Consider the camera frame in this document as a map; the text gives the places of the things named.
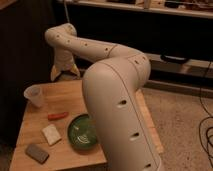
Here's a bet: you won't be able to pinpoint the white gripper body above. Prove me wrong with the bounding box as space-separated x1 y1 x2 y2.
54 48 75 71

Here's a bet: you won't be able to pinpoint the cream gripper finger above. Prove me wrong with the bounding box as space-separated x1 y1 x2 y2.
69 64 81 77
50 66 61 81

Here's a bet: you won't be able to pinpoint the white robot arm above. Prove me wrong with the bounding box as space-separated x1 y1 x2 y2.
45 23 164 171

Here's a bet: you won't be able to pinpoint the red sausage-shaped object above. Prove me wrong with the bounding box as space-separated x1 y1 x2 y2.
47 112 69 121

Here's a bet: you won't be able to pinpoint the metal pole in background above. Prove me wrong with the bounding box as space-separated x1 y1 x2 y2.
63 0 71 24

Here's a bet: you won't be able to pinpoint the green round bowl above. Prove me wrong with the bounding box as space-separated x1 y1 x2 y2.
67 113 98 150

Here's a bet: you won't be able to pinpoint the wooden table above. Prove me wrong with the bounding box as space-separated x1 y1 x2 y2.
9 79 165 171

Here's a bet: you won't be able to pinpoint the grey rectangular block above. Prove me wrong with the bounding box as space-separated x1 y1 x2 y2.
25 144 49 164

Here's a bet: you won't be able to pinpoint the black device on ledge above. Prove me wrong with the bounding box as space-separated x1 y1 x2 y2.
160 55 189 64

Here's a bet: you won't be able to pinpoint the upper background shelf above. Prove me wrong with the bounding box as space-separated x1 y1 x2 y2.
57 0 213 19

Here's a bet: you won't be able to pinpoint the black cables on floor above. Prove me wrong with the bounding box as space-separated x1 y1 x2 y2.
198 59 213 159

